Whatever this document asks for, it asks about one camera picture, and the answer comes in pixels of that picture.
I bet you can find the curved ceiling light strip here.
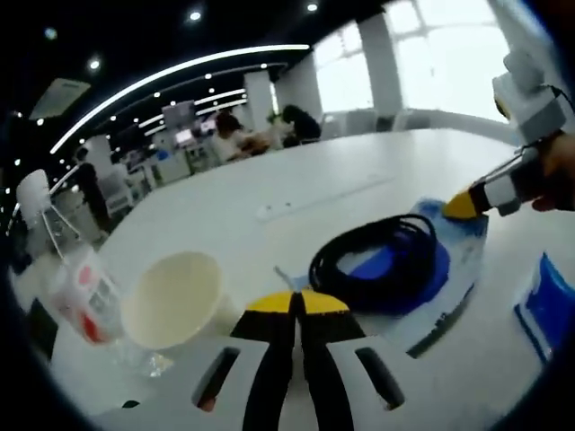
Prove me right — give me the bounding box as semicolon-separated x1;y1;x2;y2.
49;43;311;154

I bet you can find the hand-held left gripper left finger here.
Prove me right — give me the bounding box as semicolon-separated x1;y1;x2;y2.
119;290;300;431

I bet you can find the person's right hand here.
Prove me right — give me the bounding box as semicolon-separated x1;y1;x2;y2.
532;129;575;212

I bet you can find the blue tissue packet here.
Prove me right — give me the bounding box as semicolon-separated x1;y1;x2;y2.
513;251;572;365

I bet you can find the ceiling air vent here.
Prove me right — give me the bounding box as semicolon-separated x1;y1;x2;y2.
29;78;91;120

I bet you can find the cream paper cup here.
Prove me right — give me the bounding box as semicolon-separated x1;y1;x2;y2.
119;251;239;351

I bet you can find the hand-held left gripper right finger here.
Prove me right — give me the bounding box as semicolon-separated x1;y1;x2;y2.
294;288;477;431

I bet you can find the clear packet with blue disc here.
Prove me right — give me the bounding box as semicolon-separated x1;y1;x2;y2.
273;195;491;358

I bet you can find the clear red-label water bottle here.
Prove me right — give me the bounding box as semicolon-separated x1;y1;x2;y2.
15;168;174;378

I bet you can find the white office chair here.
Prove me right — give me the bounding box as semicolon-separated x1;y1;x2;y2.
101;172;136;212

